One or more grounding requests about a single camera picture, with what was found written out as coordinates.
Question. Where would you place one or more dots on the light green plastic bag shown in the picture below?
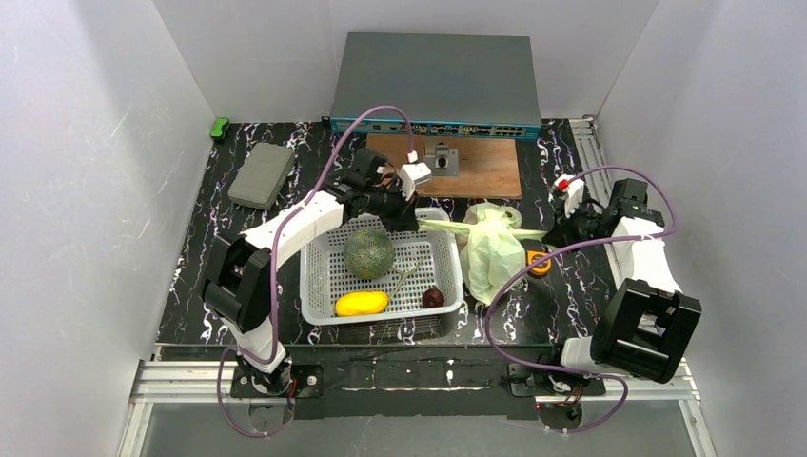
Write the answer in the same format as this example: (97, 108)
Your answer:
(490, 243)

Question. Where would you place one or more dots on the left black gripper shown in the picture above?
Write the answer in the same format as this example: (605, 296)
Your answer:
(402, 210)

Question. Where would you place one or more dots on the grey network switch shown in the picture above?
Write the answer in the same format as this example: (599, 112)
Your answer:
(438, 85)

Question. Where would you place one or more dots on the small metal bracket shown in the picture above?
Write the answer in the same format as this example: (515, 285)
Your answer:
(442, 160)

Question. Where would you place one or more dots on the dark red fake fruit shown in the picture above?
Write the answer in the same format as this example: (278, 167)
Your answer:
(433, 298)

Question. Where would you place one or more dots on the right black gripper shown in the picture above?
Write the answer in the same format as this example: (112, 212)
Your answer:
(568, 223)

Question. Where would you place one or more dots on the grey rectangular case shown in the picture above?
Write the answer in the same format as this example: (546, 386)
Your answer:
(261, 177)

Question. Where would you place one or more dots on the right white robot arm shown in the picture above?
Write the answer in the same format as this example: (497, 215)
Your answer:
(646, 328)

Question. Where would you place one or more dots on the yellow tape measure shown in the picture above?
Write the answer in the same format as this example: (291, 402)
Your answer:
(539, 265)

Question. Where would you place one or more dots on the green black small tool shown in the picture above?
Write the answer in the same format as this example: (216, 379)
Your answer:
(219, 128)

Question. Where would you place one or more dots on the yellow fake mango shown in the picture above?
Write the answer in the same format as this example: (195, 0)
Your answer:
(361, 303)

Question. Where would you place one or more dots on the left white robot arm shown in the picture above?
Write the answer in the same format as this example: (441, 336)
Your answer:
(240, 284)

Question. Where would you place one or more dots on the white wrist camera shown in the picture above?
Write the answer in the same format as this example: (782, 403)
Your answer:
(571, 190)
(413, 173)

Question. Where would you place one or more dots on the black base frame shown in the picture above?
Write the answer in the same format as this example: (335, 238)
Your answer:
(407, 381)

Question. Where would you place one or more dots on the white plastic basket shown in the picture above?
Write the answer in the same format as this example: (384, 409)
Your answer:
(424, 259)

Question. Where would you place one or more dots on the green fake melon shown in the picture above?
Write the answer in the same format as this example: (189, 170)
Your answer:
(369, 253)

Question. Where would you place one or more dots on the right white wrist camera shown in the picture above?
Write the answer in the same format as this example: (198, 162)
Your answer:
(571, 190)

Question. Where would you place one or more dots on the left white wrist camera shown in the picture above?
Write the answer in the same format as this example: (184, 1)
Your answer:
(413, 173)

